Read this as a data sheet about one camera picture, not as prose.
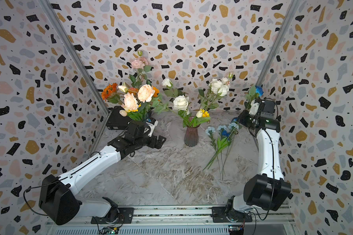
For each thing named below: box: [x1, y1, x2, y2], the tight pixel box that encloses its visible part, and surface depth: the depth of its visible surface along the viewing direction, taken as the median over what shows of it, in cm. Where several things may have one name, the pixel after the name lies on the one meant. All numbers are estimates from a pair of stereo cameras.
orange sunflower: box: [100, 82, 118, 102], surface depth 74 cm
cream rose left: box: [123, 92, 139, 113], surface depth 62 cm
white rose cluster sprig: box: [198, 72, 234, 112], surface depth 81 cm
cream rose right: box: [137, 84, 156, 104], surface depth 62 cm
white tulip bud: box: [195, 110, 203, 118], surface depth 80 cm
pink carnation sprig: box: [129, 49, 152, 89], surface depth 88 cm
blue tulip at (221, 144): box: [202, 136, 229, 171], surface depth 101 cm
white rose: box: [173, 94, 190, 115], surface depth 75 cm
